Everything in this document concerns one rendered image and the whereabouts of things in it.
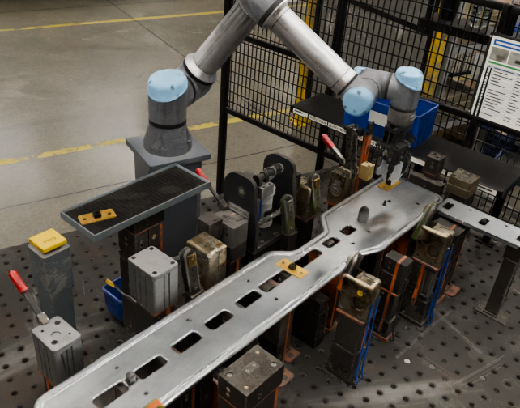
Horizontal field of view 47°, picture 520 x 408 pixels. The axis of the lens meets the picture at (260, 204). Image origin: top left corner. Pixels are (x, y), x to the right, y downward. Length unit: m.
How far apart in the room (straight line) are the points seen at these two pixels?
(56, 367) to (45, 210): 2.40
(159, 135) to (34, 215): 1.90
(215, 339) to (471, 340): 0.90
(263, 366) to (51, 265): 0.52
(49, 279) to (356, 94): 0.87
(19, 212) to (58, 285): 2.25
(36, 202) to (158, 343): 2.48
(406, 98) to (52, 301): 1.05
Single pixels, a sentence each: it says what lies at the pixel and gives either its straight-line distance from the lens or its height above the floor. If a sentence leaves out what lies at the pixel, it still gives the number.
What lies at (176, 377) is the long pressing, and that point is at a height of 1.00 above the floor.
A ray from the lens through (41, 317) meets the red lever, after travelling 1.36.
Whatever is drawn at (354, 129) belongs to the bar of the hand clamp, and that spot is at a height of 1.21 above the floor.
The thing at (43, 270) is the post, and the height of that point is 1.10.
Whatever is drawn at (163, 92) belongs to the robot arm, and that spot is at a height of 1.30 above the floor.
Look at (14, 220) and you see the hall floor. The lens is 3.63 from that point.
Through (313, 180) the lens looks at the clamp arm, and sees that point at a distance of 1.79.
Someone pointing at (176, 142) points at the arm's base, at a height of 1.14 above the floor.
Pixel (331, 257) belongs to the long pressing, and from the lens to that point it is 1.65.
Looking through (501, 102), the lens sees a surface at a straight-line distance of 2.26.
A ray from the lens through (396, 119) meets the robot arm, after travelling 1.73.
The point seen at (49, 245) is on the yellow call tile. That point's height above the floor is 1.16.
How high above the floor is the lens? 1.98
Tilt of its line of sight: 32 degrees down
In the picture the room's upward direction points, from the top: 5 degrees clockwise
